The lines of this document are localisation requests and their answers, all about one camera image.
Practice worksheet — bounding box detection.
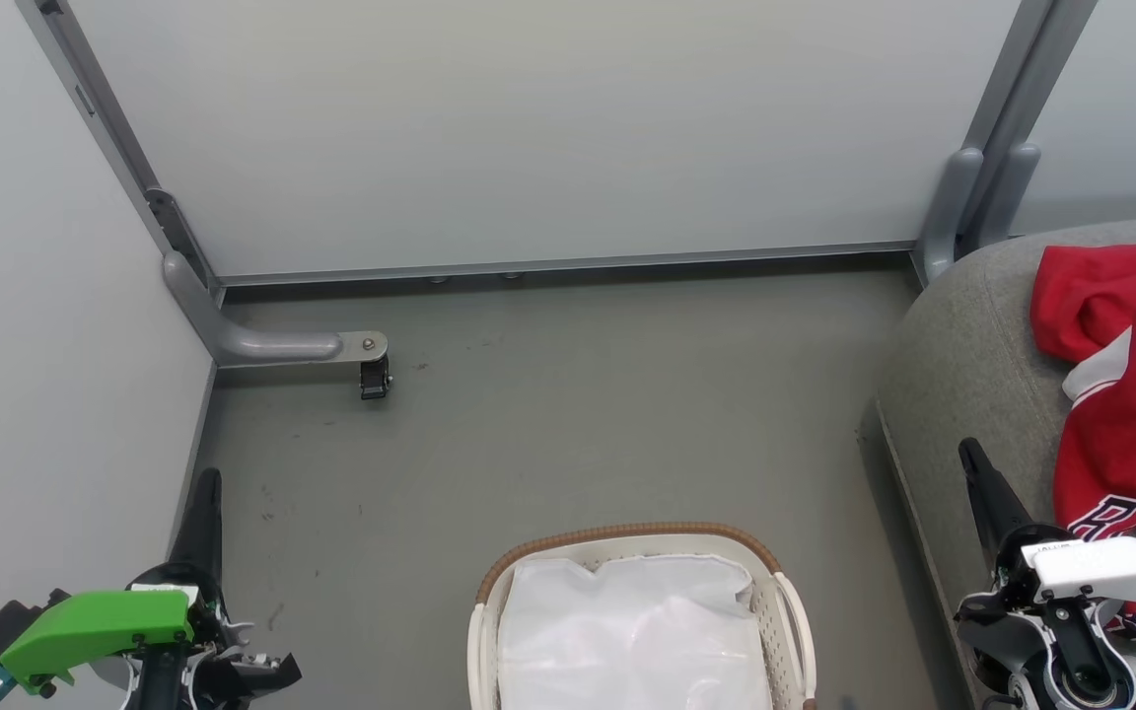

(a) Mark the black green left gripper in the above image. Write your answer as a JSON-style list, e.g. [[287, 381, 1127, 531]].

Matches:
[[0, 467, 304, 710]]

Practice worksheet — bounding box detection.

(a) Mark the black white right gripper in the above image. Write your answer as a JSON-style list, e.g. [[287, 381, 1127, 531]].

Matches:
[[953, 438, 1136, 681]]

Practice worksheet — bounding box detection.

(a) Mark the plain red garment white trim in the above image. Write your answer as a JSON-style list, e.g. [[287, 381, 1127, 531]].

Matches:
[[1029, 236, 1136, 400]]

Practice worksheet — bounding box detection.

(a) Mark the white laundry basket brown rim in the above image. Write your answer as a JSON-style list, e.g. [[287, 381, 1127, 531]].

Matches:
[[466, 522, 818, 710]]

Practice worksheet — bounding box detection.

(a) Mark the white plastic basket liner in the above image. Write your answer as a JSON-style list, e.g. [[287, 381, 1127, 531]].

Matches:
[[496, 553, 775, 710]]

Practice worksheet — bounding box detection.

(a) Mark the grey fabric sofa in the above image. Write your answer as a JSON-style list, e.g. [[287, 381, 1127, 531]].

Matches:
[[872, 216, 1136, 710]]

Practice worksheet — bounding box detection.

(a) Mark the grey partition foot bar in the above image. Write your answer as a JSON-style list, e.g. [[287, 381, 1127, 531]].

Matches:
[[162, 250, 391, 372]]

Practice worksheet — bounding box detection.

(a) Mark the wide grey partition post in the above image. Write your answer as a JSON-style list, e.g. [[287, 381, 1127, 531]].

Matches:
[[911, 0, 1100, 285]]

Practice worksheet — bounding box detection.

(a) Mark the grey partition bottom rail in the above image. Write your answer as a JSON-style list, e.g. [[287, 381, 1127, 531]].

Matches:
[[218, 241, 920, 290]]

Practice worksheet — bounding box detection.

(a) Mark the thin grey partition post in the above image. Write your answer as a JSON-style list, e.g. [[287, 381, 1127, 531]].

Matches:
[[14, 0, 226, 302]]

